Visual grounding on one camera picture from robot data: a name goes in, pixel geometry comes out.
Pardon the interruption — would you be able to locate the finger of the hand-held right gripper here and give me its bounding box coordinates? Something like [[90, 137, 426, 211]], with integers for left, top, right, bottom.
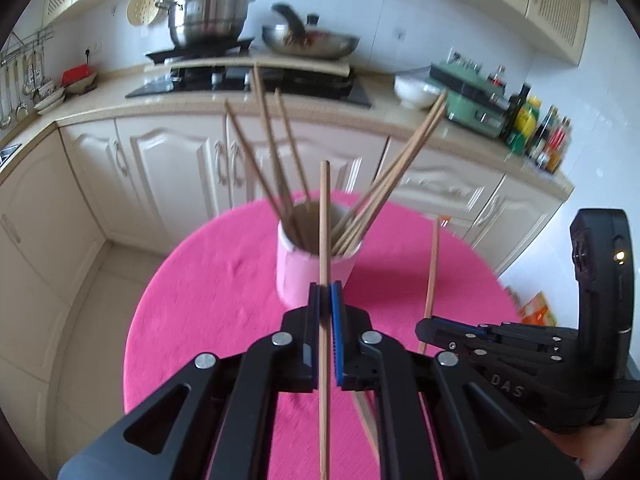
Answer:
[[449, 342, 577, 365], [415, 317, 582, 350]]

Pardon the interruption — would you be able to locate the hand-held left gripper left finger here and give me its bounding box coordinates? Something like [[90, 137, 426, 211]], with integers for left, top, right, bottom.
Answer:
[[57, 283, 322, 480]]

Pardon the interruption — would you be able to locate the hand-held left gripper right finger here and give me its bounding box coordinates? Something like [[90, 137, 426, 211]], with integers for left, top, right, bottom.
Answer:
[[330, 282, 584, 480]]

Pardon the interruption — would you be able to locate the pink cup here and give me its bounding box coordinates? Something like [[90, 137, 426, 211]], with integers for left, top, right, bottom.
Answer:
[[276, 199, 364, 311]]

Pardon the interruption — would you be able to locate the long wooden chopstick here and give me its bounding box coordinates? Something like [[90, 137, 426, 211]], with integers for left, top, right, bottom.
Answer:
[[354, 391, 382, 458], [318, 161, 332, 480], [418, 217, 441, 356]]

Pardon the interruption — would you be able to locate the bunch of wooden chopsticks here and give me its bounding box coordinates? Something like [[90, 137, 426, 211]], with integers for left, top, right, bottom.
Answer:
[[223, 62, 448, 256]]

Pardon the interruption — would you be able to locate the person's right hand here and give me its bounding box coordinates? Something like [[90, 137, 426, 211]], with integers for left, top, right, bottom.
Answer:
[[537, 412, 640, 480]]

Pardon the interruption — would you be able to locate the orange food bag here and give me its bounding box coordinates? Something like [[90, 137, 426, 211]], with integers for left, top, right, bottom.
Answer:
[[517, 291, 558, 326]]

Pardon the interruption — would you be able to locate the pink round tablecloth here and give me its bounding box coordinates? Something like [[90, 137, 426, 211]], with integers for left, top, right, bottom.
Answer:
[[122, 190, 523, 480]]

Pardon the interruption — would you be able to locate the row of condiment bottles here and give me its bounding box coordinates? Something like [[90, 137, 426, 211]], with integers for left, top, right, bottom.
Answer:
[[487, 64, 574, 176]]

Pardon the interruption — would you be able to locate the cream kitchen base cabinet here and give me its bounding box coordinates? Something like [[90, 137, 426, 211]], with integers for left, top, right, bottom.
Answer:
[[0, 112, 576, 461]]

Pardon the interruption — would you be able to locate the black gas stove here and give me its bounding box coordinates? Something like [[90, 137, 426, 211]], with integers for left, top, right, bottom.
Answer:
[[125, 62, 373, 109]]

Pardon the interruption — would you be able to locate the green countertop appliance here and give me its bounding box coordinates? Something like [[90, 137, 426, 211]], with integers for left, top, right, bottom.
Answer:
[[430, 57, 513, 138]]

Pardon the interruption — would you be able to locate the white bowl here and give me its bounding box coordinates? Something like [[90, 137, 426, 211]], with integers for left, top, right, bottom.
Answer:
[[394, 74, 443, 110]]

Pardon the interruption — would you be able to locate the steel wok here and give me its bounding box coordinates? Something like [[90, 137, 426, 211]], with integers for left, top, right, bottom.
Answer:
[[261, 2, 361, 60]]

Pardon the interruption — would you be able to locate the beige kitchen countertop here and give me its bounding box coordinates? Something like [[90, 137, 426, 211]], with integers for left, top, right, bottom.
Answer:
[[0, 57, 576, 196]]

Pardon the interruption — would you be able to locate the stainless steel pot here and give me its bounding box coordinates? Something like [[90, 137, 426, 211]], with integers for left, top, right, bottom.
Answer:
[[157, 0, 257, 48]]

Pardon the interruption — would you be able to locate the red container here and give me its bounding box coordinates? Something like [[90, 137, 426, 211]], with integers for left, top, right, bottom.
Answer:
[[61, 65, 98, 92]]

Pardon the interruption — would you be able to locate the white dish stack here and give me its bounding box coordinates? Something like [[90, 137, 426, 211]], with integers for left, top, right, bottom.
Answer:
[[35, 87, 68, 113]]

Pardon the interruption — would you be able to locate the cream perforated strainer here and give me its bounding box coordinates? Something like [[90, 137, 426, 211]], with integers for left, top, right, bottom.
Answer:
[[126, 0, 162, 27]]

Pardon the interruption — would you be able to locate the hanging kitchen utensil rack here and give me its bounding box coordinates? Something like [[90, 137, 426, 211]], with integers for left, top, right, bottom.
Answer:
[[0, 30, 56, 131]]

